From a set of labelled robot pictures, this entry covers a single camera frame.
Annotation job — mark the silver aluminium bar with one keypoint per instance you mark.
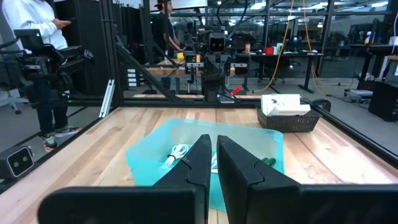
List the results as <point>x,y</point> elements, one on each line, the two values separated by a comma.
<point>106,99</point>

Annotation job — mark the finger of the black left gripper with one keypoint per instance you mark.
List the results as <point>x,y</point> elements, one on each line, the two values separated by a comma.
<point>211,67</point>
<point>224,67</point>

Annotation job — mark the black cabinet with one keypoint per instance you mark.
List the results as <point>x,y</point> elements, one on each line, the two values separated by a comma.
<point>384,99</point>

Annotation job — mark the person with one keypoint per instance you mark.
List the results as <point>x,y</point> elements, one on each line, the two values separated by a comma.
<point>31,18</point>
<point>161,28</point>

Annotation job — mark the wooden background table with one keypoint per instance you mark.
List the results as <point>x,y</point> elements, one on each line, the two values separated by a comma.
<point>168,71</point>

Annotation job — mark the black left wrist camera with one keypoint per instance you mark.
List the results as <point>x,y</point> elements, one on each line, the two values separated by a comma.
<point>217,43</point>

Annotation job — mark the black long desk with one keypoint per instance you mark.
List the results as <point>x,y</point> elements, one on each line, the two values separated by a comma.
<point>295,55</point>

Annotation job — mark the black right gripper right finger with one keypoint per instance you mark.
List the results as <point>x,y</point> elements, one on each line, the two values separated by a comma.
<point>295,205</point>

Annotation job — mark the translucent teal plastic bin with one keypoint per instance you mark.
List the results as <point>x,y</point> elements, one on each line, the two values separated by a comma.
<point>242,140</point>

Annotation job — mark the black plastic mesh basket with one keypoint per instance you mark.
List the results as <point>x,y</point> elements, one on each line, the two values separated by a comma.
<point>289,124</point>

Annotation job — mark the black robot equipment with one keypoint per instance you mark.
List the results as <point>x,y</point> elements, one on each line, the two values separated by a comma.
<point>40,65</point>

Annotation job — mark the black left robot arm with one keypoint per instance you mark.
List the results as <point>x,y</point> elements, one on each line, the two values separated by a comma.
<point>214,90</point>

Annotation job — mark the black depth camera box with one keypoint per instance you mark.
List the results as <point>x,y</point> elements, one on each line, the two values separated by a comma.
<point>17,161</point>

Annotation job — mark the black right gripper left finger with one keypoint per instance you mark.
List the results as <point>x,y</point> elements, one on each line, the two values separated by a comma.
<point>140,205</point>

